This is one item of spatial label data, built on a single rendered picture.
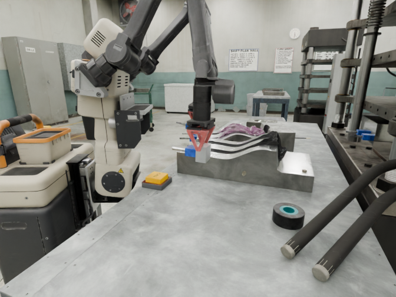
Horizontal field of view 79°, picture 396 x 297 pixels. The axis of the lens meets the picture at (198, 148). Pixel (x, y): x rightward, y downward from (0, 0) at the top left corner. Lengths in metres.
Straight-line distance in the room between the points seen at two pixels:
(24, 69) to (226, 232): 6.15
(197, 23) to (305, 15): 7.56
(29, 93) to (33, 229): 5.48
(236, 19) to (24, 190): 7.83
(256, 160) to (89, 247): 0.57
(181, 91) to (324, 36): 4.22
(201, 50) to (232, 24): 7.62
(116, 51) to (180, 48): 7.90
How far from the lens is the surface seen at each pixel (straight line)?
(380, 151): 1.48
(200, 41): 0.80
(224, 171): 0.92
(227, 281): 0.53
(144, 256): 0.59
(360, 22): 2.11
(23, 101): 6.64
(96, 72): 0.91
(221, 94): 0.73
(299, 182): 0.90
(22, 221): 1.19
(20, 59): 6.52
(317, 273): 0.57
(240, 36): 8.30
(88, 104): 1.12
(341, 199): 0.72
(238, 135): 1.23
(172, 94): 7.93
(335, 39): 5.54
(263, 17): 8.32
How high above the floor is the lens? 1.18
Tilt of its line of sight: 17 degrees down
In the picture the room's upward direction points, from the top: straight up
